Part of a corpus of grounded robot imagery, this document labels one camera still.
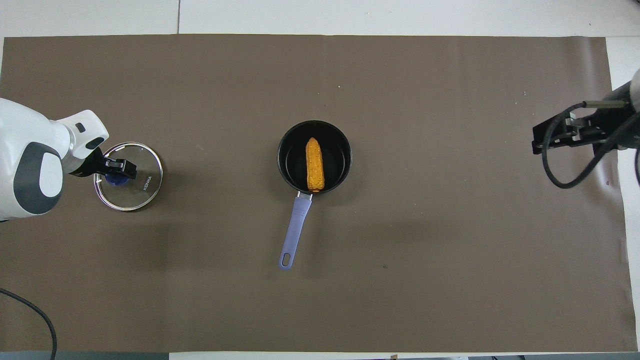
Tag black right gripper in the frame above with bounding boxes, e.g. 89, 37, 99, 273
531, 81, 640, 155

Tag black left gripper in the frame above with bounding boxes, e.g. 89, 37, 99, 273
67, 147, 139, 180

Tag glass lid with blue knob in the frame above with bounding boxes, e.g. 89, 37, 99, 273
93, 142, 164, 212

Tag yellow corn cob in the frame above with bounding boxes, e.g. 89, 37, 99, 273
305, 137, 326, 193

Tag brown table mat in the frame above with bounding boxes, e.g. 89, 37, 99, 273
0, 34, 639, 354

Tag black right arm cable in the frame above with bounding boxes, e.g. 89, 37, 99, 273
542, 100, 640, 190

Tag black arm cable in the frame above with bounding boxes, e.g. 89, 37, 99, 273
0, 288, 58, 360
542, 100, 640, 190

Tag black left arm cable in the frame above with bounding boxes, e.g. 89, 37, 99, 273
0, 288, 58, 360

